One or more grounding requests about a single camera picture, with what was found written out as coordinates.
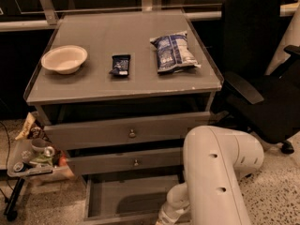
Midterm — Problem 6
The black office chair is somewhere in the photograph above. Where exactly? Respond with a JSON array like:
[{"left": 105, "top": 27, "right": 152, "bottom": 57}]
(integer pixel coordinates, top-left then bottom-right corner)
[{"left": 211, "top": 0, "right": 300, "bottom": 154}]

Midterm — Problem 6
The grey middle drawer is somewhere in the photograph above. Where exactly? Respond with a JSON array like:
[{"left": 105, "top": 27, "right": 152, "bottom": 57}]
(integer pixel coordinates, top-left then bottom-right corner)
[{"left": 67, "top": 147, "right": 182, "bottom": 175}]

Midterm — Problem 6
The grey bottom drawer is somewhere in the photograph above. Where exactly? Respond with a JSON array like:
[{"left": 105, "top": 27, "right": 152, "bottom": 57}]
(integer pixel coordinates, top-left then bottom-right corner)
[{"left": 81, "top": 173, "right": 181, "bottom": 225}]

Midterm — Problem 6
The grey drawer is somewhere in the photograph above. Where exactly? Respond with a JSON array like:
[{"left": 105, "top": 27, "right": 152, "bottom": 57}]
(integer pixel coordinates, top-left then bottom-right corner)
[
  {"left": 81, "top": 173, "right": 181, "bottom": 225},
  {"left": 67, "top": 147, "right": 182, "bottom": 175},
  {"left": 45, "top": 112, "right": 210, "bottom": 150}
]

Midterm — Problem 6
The dark blue snack bar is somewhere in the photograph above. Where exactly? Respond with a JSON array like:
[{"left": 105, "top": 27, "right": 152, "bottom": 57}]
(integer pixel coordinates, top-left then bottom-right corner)
[{"left": 110, "top": 54, "right": 131, "bottom": 76}]

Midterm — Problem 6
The clear plastic bin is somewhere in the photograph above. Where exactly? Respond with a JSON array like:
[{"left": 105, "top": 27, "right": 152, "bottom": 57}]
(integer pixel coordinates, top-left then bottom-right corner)
[{"left": 7, "top": 111, "right": 76, "bottom": 182}]

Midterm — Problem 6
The grey top drawer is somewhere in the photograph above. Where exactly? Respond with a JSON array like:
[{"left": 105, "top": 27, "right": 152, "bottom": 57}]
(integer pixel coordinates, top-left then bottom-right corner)
[{"left": 45, "top": 112, "right": 210, "bottom": 150}]

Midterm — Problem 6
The grey drawer cabinet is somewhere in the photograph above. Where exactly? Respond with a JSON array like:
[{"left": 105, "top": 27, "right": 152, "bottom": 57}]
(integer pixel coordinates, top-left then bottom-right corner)
[{"left": 23, "top": 10, "right": 225, "bottom": 176}]

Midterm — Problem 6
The tan snack bag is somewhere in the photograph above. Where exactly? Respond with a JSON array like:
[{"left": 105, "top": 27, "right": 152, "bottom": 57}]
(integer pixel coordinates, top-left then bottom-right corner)
[{"left": 15, "top": 113, "right": 36, "bottom": 141}]

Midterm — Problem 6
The white paper bowl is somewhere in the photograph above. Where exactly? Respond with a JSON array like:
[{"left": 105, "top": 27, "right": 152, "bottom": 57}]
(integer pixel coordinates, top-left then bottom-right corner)
[{"left": 41, "top": 45, "right": 88, "bottom": 75}]

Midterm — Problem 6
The blue white chip bag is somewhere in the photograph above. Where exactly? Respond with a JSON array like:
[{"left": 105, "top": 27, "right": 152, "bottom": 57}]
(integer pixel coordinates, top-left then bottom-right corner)
[{"left": 150, "top": 31, "right": 201, "bottom": 74}]

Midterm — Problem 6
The black folding stand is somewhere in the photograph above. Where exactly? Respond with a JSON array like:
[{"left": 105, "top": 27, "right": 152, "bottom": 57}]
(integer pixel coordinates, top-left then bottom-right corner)
[{"left": 4, "top": 177, "right": 24, "bottom": 221}]

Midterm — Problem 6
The metal railing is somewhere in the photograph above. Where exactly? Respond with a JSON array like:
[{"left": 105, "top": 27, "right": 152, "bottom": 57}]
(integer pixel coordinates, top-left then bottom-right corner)
[{"left": 0, "top": 0, "right": 299, "bottom": 32}]

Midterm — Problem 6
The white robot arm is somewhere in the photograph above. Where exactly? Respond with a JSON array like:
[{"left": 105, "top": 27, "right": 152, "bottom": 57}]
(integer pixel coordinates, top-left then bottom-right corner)
[{"left": 156, "top": 126, "right": 264, "bottom": 225}]

